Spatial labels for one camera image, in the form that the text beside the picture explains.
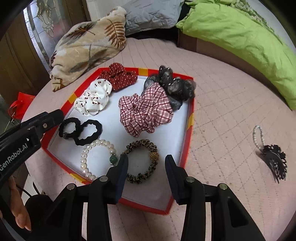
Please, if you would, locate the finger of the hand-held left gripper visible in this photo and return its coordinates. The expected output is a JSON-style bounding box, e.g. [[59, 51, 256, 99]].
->
[[22, 109, 65, 137]]

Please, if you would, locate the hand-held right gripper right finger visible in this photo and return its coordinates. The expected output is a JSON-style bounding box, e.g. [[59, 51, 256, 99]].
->
[[165, 155, 266, 241]]

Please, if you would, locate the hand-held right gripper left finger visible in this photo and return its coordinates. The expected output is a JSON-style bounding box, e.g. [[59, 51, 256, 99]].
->
[[38, 154, 129, 241]]

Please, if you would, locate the leopard print hair tie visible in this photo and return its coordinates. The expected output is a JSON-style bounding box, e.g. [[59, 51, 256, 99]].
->
[[121, 139, 160, 184]]

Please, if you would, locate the large pearl bracelet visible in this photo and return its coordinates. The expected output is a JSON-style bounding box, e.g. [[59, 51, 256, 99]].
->
[[80, 139, 119, 181]]

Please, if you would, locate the black hair tie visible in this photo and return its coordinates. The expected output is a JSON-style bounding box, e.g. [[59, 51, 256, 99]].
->
[[58, 117, 103, 146]]

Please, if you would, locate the white cherry print scrunchie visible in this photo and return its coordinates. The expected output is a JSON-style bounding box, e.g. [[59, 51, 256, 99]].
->
[[74, 79, 113, 117]]

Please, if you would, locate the red shallow box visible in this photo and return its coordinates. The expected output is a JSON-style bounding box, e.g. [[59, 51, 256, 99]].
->
[[42, 67, 196, 215]]

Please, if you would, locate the red plaid scrunchie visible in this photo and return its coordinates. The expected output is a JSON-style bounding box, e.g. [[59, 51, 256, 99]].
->
[[118, 83, 174, 137]]

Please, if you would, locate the red polka dot scrunchie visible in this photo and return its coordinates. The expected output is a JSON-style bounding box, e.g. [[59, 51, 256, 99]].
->
[[99, 63, 138, 91]]

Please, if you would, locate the black grey organza scrunchie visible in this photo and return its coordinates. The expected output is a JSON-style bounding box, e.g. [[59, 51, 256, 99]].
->
[[143, 65, 197, 110]]

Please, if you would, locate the person's left hand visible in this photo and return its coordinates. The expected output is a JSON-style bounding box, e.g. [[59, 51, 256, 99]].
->
[[8, 179, 32, 232]]

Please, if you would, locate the red bag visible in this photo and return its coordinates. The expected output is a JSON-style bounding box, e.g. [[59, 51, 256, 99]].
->
[[8, 92, 36, 121]]

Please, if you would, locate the wooden door with glass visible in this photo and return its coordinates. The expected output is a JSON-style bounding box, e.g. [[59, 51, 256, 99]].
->
[[0, 0, 93, 100]]

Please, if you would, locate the leaf print pillow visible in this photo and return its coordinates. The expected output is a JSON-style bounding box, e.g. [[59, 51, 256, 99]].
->
[[50, 6, 127, 92]]

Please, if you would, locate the pink quilted bed cover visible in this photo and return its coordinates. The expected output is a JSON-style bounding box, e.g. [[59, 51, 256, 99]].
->
[[23, 37, 296, 241]]

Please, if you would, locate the black hair comb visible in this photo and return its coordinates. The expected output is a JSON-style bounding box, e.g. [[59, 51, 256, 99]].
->
[[259, 144, 288, 184]]

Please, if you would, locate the grey quilted pillow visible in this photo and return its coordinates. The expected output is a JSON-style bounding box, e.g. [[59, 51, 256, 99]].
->
[[120, 0, 185, 36]]

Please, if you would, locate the green quilt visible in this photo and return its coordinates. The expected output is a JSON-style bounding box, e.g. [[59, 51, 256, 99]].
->
[[176, 0, 296, 111]]

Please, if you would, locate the small pearl bracelet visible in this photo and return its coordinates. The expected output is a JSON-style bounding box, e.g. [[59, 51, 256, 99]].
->
[[253, 125, 265, 149]]

